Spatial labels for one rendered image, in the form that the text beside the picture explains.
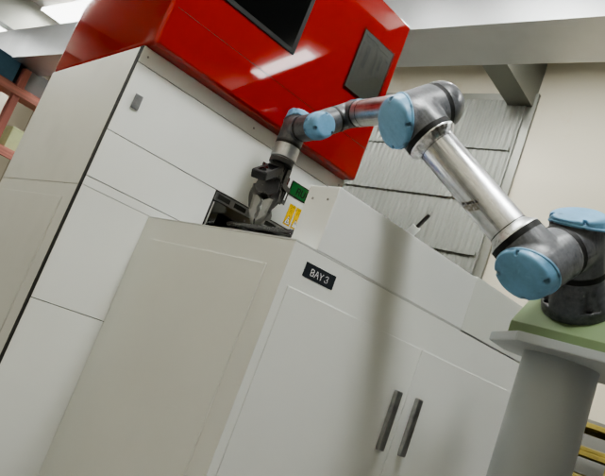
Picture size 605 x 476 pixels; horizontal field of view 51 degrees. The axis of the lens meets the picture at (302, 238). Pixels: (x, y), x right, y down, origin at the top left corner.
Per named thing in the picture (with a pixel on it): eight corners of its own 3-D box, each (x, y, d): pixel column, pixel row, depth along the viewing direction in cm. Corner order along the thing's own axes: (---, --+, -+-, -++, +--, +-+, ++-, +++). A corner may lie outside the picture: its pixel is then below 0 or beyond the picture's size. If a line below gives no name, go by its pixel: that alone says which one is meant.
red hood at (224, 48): (53, 72, 218) (122, -73, 228) (230, 176, 269) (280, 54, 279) (155, 42, 160) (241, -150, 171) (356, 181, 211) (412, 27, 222)
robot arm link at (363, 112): (481, 68, 144) (349, 92, 185) (449, 79, 139) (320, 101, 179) (491, 118, 147) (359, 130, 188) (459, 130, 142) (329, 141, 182)
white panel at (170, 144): (77, 183, 159) (141, 45, 166) (298, 289, 210) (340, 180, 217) (82, 183, 157) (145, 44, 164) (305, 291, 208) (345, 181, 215)
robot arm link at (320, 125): (342, 103, 172) (319, 109, 181) (310, 113, 166) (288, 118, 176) (349, 131, 174) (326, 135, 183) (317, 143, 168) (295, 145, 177)
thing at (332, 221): (287, 245, 133) (310, 184, 136) (431, 322, 168) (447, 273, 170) (316, 249, 126) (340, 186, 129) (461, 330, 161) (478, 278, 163)
